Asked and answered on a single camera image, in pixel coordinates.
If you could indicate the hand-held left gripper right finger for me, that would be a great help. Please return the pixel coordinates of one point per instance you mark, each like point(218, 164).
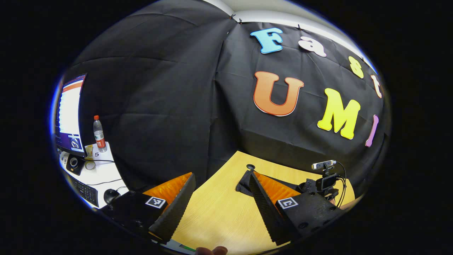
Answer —
point(267, 209)

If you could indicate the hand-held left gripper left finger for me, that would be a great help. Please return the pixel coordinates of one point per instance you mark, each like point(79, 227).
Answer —
point(175, 212)

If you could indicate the black computer mouse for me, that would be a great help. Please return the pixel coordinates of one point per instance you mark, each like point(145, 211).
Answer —
point(111, 196)

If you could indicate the white side table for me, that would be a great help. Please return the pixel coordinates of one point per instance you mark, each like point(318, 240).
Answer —
point(104, 170)

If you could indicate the black keyboard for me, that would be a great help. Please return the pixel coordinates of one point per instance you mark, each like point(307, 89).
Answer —
point(85, 191)

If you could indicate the clear tape roll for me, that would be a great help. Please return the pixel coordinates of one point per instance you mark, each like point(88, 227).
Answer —
point(90, 165)

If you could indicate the clear bottle with red cap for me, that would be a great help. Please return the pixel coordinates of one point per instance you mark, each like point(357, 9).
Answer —
point(99, 136)

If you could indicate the black backdrop cloth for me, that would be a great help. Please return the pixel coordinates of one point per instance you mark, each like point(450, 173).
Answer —
point(159, 106)

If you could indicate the black box with round lens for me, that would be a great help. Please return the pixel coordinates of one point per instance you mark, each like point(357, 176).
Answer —
point(74, 164)

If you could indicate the computer monitor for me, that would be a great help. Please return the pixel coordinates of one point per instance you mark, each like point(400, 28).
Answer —
point(69, 113)

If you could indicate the row of black cloth clips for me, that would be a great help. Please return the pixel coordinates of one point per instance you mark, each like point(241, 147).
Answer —
point(232, 16)

